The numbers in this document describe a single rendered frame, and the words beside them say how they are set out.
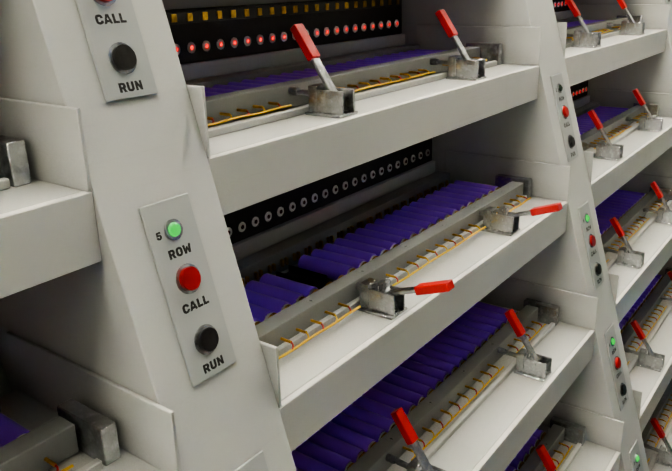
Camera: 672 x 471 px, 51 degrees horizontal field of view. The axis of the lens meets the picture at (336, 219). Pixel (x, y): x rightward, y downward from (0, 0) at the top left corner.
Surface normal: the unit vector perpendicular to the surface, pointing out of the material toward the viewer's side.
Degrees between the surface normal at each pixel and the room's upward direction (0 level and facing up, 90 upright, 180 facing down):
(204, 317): 90
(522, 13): 90
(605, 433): 90
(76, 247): 106
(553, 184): 90
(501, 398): 16
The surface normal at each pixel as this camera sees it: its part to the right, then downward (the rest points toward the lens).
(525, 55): -0.60, 0.27
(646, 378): -0.03, -0.95
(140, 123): 0.76, -0.11
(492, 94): 0.80, 0.17
